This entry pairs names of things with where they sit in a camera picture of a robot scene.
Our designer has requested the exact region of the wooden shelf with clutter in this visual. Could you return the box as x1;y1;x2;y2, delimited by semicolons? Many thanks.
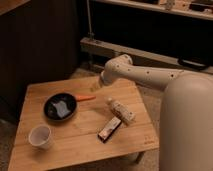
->
95;0;213;21

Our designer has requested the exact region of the low wooden table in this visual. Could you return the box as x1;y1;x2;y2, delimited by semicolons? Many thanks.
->
8;77;159;171

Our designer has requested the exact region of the long wooden beam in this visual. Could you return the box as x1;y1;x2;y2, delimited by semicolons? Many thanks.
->
79;36;213;76

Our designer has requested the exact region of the black frying pan orange handle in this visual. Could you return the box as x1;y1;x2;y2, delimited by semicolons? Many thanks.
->
43;93;95;121

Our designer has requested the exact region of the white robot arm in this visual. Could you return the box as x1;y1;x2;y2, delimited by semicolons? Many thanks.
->
100;54;213;171

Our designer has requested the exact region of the dark rectangular snack box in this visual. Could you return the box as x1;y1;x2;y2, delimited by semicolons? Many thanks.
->
97;117;122;143

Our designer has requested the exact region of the metal vertical pole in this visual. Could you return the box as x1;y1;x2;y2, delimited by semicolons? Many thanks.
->
86;0;94;41

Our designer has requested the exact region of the white paper cup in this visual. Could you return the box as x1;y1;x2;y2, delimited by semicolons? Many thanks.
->
28;125;53;149

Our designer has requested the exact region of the black handle on beam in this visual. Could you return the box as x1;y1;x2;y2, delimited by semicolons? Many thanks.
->
177;59;210;71

